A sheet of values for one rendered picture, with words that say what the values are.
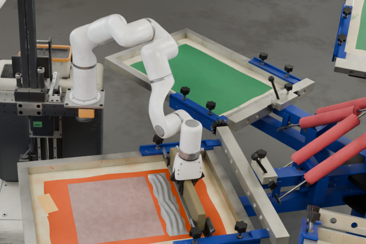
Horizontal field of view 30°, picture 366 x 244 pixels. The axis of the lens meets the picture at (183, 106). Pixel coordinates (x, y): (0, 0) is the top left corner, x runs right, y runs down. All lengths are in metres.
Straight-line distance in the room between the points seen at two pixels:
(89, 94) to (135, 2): 3.88
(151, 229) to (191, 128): 0.39
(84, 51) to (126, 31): 0.31
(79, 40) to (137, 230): 0.75
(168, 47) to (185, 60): 1.13
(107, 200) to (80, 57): 0.56
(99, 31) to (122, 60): 0.96
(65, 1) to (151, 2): 0.81
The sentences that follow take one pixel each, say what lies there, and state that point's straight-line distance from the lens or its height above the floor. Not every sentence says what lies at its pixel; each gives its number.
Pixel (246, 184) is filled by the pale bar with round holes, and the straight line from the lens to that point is 2.58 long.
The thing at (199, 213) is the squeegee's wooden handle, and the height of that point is 1.06.
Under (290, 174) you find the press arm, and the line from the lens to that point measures 2.66.
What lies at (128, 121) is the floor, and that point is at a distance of 4.76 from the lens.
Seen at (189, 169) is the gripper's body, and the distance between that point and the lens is 2.47.
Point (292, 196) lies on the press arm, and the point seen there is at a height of 0.92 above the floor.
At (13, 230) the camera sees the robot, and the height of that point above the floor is 0.26.
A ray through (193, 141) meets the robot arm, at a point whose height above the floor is 1.25.
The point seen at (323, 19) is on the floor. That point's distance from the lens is 6.68.
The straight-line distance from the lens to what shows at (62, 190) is 2.62.
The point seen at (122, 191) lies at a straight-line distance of 2.61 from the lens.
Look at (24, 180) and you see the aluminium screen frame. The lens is 2.63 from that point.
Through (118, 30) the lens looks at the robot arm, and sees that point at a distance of 2.42.
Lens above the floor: 2.59
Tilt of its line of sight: 32 degrees down
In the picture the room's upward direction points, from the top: 5 degrees clockwise
